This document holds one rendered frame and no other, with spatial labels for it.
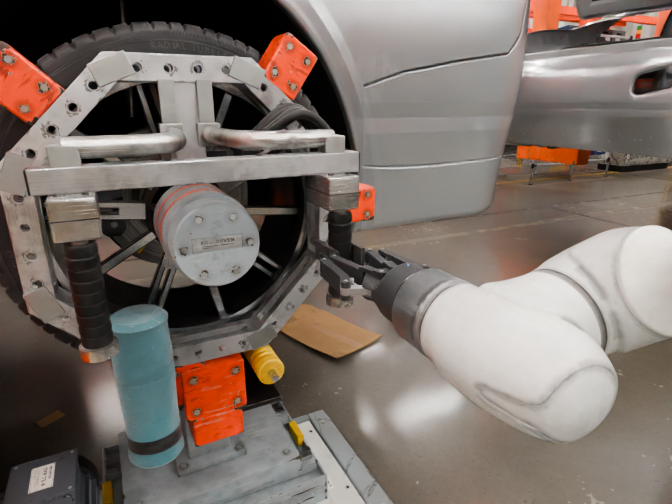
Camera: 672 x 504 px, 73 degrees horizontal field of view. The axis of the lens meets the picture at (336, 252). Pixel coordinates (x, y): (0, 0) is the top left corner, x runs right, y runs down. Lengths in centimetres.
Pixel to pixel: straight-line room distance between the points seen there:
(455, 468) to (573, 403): 118
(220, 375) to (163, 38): 61
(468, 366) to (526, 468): 122
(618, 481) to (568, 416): 130
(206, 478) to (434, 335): 86
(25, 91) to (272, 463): 91
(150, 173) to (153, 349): 28
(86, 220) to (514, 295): 46
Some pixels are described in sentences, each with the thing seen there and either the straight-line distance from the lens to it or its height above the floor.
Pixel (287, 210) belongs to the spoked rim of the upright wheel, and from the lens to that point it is 98.
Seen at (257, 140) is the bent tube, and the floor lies 100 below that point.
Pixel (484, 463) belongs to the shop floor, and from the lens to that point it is 159.
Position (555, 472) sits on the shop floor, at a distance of 164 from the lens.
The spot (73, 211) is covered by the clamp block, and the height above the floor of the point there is 94.
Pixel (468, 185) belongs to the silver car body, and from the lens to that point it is 131.
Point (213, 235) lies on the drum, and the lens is 68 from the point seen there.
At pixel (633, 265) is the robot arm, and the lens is 47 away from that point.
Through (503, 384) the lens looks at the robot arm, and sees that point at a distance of 39.
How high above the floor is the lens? 105
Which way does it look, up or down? 18 degrees down
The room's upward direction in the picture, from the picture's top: straight up
